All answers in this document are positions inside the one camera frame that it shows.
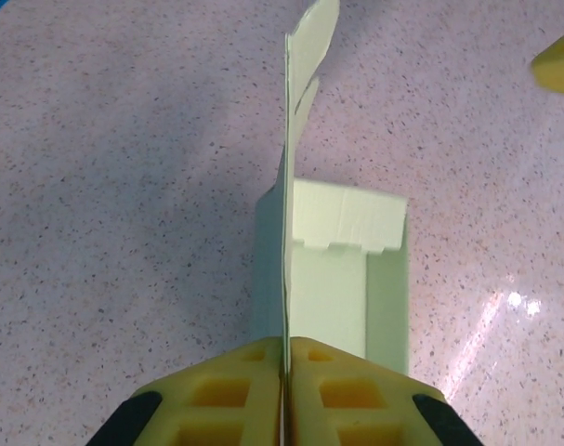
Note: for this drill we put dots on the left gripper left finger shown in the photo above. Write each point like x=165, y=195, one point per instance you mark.
x=216, y=395

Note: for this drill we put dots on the light green paper box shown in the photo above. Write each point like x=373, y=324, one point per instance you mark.
x=328, y=288

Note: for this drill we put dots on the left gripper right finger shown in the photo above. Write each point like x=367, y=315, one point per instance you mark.
x=356, y=395

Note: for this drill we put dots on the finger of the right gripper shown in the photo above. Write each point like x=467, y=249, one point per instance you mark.
x=560, y=65

